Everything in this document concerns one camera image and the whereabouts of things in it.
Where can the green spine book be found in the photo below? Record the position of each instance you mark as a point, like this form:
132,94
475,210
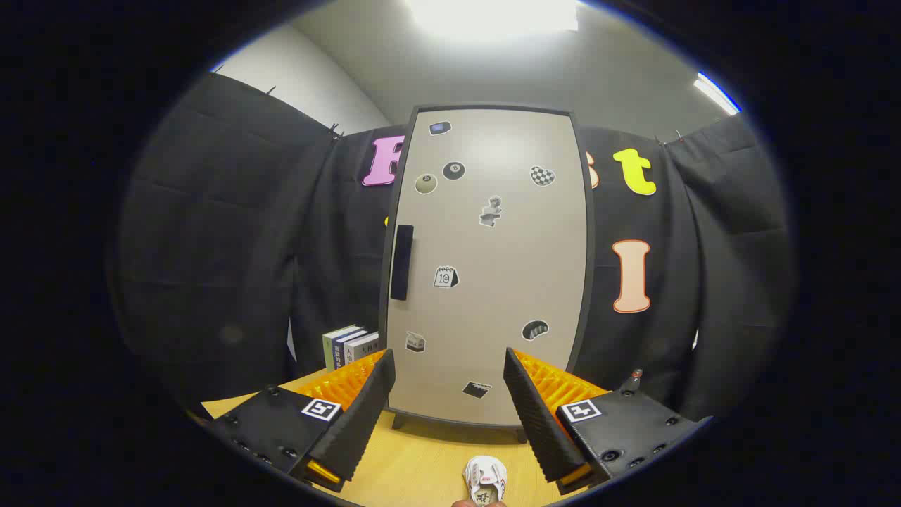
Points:
329,346

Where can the red cap bottle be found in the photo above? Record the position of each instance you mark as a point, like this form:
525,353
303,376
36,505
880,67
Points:
635,374

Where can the dark grey shoe cabinet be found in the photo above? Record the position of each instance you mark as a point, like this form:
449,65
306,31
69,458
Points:
590,267

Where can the black backdrop cloth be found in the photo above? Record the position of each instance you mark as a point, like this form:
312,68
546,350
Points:
225,246

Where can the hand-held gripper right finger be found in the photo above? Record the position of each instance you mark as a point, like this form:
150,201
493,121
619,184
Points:
535,422

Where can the long ceiling strip light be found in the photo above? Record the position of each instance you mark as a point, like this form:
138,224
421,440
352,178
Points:
716,93

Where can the dark blue spine book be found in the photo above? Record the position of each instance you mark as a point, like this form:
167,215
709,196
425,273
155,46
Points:
339,348

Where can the white canvas shoe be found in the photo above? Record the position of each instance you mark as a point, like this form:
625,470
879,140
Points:
484,475

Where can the square ceiling light panel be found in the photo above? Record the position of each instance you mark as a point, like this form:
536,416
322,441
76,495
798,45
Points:
493,15

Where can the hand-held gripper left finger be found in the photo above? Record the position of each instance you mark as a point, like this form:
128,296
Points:
359,422

